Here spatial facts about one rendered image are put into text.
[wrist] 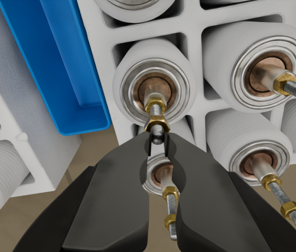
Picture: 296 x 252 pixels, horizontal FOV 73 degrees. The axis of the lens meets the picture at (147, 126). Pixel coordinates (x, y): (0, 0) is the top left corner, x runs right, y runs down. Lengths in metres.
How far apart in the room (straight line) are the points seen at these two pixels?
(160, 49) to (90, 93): 0.32
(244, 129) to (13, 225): 0.84
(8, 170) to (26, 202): 0.42
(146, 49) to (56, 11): 0.31
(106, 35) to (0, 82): 0.18
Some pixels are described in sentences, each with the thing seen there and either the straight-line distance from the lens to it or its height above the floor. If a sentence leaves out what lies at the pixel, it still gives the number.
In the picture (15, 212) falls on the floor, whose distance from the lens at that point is 0.88.
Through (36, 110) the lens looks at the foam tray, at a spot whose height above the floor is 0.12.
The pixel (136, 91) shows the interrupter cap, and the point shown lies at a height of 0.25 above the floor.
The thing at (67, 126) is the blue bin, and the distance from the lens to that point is 0.45.
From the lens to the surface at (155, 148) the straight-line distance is 0.26.
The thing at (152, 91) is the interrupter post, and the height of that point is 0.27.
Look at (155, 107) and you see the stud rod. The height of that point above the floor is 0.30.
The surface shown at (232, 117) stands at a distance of 0.32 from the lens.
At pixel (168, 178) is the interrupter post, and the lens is 0.26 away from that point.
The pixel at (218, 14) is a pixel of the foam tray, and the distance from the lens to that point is 0.29.
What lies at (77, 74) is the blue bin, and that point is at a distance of 0.50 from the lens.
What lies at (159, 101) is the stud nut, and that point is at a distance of 0.18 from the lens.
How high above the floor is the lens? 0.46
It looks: 62 degrees down
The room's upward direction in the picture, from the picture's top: 178 degrees counter-clockwise
